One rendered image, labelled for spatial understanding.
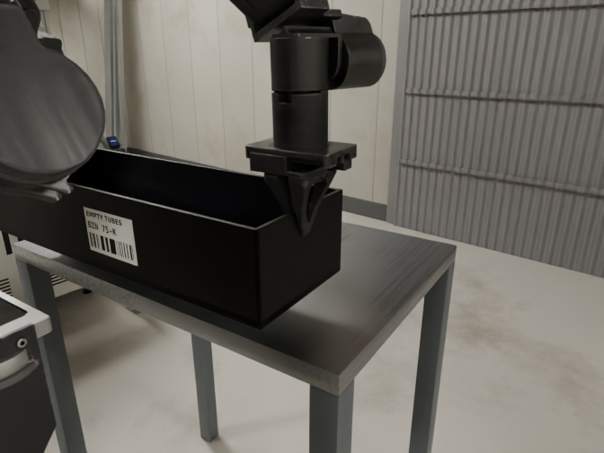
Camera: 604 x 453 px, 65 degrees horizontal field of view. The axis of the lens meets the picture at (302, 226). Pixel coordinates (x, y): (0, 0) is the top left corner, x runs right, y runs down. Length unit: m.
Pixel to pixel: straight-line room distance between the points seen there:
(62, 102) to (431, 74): 2.84
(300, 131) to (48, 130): 0.24
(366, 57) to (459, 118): 2.52
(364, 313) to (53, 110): 0.47
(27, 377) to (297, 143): 0.34
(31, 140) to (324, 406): 0.42
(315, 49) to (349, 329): 0.35
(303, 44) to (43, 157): 0.25
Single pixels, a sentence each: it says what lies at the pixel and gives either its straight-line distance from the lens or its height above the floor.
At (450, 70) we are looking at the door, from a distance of 3.03.
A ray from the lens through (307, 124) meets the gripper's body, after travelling 0.47.
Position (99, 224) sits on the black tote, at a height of 0.93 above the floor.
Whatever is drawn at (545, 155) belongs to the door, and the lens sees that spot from 2.90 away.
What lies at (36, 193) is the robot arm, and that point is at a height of 1.04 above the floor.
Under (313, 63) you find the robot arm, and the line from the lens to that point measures 0.46.
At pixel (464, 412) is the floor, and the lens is 1.79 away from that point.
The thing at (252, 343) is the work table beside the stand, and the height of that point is 0.80.
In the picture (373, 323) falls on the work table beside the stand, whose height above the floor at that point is 0.80.
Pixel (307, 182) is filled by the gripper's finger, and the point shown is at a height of 1.01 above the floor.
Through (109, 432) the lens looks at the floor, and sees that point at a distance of 1.75.
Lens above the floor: 1.13
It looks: 20 degrees down
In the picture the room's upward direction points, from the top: straight up
